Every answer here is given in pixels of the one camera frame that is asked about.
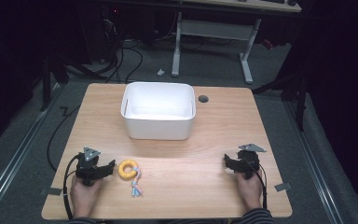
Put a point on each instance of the white paper scrap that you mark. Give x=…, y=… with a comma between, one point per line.
x=160, y=72

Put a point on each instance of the metal floor rail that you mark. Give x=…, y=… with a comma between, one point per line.
x=18, y=155
x=313, y=161

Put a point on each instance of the person's left hand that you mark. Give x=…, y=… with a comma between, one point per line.
x=84, y=197

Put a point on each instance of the person's right hand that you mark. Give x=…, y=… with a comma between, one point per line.
x=249, y=191

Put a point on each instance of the black metal stand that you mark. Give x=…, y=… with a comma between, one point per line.
x=48, y=84
x=295, y=93

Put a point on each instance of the grey tape piece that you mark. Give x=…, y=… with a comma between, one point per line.
x=283, y=186
x=51, y=191

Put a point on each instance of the white-legged background desk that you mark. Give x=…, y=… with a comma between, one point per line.
x=213, y=29

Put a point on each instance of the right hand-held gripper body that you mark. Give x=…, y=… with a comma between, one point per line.
x=249, y=161

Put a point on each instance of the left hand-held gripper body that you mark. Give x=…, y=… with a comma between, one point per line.
x=87, y=166

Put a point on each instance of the white plastic bin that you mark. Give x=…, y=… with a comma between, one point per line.
x=158, y=121

